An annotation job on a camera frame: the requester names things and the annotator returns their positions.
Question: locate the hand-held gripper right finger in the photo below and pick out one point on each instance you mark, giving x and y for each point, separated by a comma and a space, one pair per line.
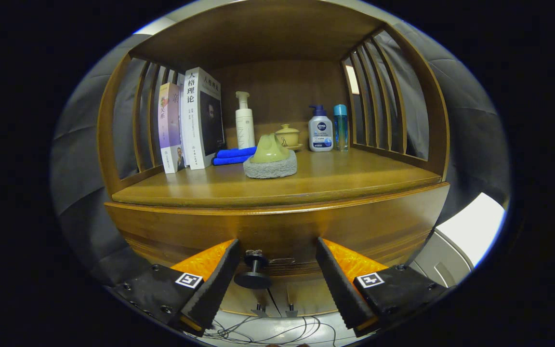
340, 289

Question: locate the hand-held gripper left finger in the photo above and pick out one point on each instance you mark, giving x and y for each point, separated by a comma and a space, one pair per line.
217, 289

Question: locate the black drawer knob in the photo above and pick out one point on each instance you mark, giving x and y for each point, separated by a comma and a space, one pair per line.
253, 279

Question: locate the wooden drawer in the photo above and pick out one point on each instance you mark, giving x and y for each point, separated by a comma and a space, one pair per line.
282, 226

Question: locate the wooden cabinet door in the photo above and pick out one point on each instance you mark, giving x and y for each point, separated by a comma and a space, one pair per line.
244, 301
306, 299

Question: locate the wooden countertop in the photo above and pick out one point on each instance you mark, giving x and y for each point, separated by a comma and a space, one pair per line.
345, 178

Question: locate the wooden cabinet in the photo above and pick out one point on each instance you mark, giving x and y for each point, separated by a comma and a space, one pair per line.
282, 96

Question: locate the blue folded cloth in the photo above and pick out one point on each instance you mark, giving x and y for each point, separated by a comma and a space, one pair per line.
231, 153

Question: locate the white lotion bottle blue cap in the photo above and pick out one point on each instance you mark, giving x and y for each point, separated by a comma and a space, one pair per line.
321, 132

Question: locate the clear bottle blue cap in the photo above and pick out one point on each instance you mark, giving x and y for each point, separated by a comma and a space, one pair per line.
340, 130

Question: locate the white pump bottle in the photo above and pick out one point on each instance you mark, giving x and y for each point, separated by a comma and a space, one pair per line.
244, 130

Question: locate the yellow lidded teacup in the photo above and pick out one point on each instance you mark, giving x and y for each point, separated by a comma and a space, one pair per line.
289, 135

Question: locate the thick white book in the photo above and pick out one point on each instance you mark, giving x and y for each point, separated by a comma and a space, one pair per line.
191, 120

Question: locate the purple book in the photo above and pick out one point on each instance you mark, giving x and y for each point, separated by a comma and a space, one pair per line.
169, 125

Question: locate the black backdrop cloth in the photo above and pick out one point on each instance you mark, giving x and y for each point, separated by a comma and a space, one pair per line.
80, 168

